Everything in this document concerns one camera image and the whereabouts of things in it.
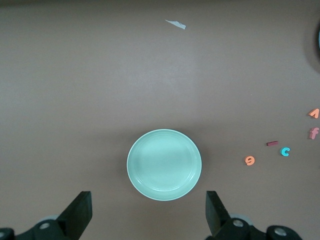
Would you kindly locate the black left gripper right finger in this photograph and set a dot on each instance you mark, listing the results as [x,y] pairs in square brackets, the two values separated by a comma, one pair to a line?
[217,217]

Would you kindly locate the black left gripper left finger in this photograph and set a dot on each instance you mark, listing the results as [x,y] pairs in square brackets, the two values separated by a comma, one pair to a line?
[75,217]

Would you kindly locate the orange letter e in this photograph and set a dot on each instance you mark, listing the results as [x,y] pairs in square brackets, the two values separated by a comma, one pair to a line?
[246,160]

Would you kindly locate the dark red bar letter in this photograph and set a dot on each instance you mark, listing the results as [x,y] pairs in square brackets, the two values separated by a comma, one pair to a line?
[272,143]

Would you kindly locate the teal letter c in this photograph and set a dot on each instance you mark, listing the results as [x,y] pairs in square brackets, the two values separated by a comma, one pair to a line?
[282,151]

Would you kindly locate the green plate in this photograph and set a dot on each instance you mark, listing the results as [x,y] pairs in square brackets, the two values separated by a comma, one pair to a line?
[163,165]

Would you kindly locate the pink letter f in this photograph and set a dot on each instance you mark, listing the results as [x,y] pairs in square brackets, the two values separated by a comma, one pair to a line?
[313,133]

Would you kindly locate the brown paper table cover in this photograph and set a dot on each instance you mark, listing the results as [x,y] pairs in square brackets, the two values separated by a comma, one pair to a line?
[75,87]

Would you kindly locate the orange letter v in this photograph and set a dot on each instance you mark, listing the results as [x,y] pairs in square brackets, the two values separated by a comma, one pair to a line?
[315,112]

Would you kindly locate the white paper scrap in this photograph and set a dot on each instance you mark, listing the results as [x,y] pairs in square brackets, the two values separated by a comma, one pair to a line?
[176,24]

